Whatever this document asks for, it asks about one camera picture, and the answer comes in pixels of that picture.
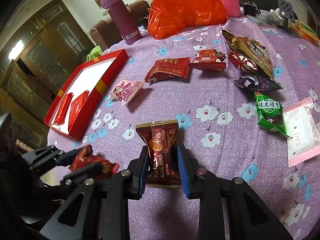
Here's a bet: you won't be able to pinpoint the red nut snack packet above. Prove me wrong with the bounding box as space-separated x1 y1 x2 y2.
69 145 120 180

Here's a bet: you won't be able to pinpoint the large red snack packet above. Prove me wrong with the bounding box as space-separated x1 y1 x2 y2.
53 93 73 125

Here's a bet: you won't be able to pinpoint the maroon cookie packet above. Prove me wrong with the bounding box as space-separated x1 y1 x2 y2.
136 119 181 189

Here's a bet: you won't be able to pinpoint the pink white candy packet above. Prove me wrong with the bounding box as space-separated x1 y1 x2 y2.
108 79 144 106

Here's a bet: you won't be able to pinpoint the pale pink 520 packet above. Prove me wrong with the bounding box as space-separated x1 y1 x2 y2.
283 97 319 167

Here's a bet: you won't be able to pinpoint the green candy packet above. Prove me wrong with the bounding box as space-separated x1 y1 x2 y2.
254 92 287 137

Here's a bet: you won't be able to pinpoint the dark purple snack packet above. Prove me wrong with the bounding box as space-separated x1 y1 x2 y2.
233 74 284 93

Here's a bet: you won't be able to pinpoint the red gold snack packet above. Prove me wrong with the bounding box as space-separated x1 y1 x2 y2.
144 57 190 83

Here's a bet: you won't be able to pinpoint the red white patterned candy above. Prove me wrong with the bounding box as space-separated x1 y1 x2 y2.
228 53 258 73

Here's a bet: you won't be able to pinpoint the red white candy packet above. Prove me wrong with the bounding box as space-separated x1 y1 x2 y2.
189 49 226 72

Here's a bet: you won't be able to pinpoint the brown gold snack bag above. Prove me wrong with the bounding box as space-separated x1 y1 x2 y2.
222 29 274 79

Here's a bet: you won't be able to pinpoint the red gift box tray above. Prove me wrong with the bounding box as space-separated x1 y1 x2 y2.
44 49 128 140

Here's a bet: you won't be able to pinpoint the dark wooden cabinet doors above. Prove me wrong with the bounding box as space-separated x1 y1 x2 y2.
1 0 94 148

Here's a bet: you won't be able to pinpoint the purple floral tablecloth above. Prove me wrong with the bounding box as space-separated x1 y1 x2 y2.
48 17 319 239

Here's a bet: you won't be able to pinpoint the brown armchair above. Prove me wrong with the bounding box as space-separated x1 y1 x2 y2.
89 0 150 51

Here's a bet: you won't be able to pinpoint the purple thermos bottle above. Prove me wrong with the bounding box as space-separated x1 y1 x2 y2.
100 0 142 45

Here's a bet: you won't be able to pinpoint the orange plastic bag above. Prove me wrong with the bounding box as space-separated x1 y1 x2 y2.
148 0 228 40

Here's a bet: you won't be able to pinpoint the black phone stand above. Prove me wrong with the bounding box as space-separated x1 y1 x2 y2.
278 0 295 34

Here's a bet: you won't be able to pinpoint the small wall plaque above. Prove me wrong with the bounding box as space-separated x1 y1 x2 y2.
94 0 103 9

